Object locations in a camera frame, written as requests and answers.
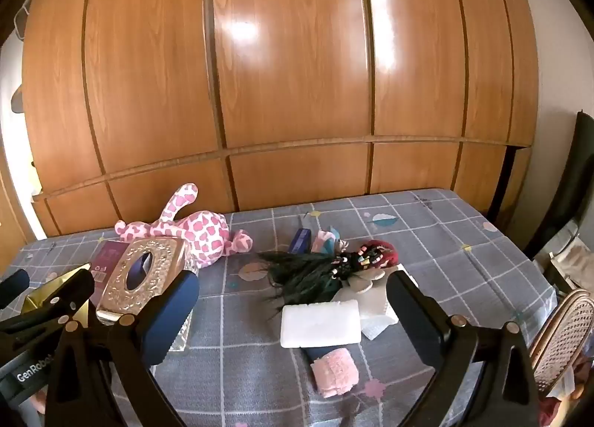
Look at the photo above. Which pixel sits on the navy blue box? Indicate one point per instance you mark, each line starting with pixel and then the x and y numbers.
pixel 300 240

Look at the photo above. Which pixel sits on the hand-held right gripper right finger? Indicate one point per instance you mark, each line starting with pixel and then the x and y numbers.
pixel 413 320

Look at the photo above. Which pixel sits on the wooden wardrobe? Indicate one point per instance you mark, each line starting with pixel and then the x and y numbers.
pixel 278 60

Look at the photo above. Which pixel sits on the maroon booklet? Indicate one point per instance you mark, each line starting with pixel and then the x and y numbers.
pixel 106 260

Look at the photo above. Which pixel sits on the white doll with dark hair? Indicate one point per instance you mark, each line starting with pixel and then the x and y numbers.
pixel 306 276

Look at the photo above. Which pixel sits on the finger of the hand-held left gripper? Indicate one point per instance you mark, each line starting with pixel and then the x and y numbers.
pixel 69 290
pixel 14 285

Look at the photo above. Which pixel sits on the white folded tissue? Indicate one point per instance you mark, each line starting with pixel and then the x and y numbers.
pixel 376 320

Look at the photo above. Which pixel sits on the white rectangular pad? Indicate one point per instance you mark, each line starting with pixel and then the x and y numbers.
pixel 320 325

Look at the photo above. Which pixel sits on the dark blue cloth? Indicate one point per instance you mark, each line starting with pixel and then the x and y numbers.
pixel 318 353

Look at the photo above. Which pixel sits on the dark green chair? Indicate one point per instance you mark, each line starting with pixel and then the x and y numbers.
pixel 575 167

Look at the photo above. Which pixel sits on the bed with grey patterned sheet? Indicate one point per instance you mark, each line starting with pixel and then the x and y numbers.
pixel 441 241

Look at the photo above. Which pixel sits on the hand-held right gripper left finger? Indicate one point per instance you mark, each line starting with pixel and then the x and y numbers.
pixel 171 320

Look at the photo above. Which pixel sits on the gold embossed tissue box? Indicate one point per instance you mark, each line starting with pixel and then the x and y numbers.
pixel 162 251

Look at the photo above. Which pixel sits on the wicker chair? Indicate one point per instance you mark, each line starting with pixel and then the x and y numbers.
pixel 561 334

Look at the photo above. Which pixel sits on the pink spotted plush toy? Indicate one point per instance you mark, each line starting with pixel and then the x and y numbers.
pixel 199 227

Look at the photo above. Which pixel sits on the pink fuzzy sock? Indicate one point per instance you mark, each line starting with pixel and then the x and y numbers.
pixel 334 373

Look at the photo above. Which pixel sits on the teal and pink plush toy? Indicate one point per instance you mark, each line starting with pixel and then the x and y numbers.
pixel 325 241

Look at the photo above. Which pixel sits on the red snowman sock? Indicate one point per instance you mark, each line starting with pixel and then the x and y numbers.
pixel 387 255

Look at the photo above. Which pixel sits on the gold shiny object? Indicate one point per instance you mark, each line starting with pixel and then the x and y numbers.
pixel 36 304

